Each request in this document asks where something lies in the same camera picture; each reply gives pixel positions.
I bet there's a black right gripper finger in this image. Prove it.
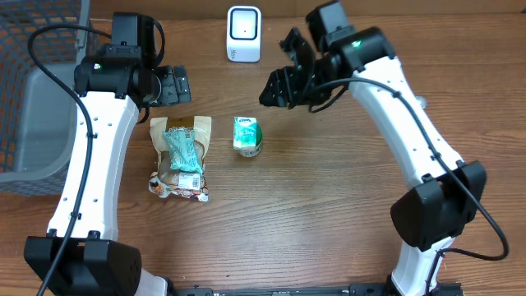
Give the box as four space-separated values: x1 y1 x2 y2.
279 27 316 78
259 67 307 108

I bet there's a teal snack packet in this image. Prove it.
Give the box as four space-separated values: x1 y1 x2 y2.
163 127 204 174

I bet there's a green lid jar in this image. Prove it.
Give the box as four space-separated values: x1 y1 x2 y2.
233 123 262 157

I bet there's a brown snack bag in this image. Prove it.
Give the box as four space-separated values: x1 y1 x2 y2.
149 116 212 202

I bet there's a yellow oil bottle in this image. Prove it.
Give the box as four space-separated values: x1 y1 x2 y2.
415 95 427 109

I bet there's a tissue pack white green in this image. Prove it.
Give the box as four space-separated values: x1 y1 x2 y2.
233 117 257 150

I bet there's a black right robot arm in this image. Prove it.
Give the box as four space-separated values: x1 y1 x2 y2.
260 1 487 295

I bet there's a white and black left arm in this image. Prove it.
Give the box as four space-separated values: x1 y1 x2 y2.
24 44 180 295

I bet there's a dark grey plastic basket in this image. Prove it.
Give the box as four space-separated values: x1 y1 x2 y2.
1 0 91 196

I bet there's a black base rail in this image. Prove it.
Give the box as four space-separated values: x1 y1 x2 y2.
164 281 465 296

